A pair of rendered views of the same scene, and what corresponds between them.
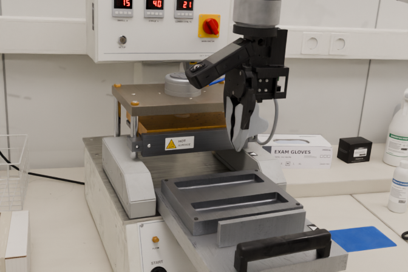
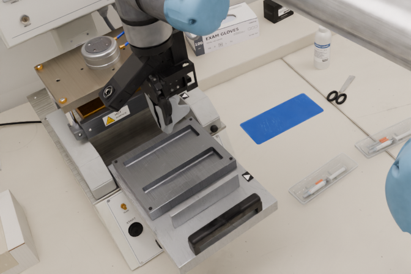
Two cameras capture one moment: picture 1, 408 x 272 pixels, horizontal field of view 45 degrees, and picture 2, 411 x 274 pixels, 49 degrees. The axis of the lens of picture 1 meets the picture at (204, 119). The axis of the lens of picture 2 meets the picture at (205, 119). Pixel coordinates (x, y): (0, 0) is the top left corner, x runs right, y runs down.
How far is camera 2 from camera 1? 0.37 m
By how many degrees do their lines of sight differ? 27
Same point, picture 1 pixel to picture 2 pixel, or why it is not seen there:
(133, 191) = (91, 180)
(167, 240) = not seen: hidden behind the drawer
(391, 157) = not seen: hidden behind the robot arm
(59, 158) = (12, 97)
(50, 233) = (34, 189)
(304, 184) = (238, 65)
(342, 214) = (275, 85)
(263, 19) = (155, 40)
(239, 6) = (128, 32)
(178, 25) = not seen: outside the picture
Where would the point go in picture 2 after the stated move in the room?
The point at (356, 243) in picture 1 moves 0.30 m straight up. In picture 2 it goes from (290, 118) to (290, 30)
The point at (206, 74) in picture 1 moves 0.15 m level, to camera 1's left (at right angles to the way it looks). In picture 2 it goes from (118, 100) to (27, 121)
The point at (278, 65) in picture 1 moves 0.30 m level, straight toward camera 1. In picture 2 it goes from (183, 61) to (185, 208)
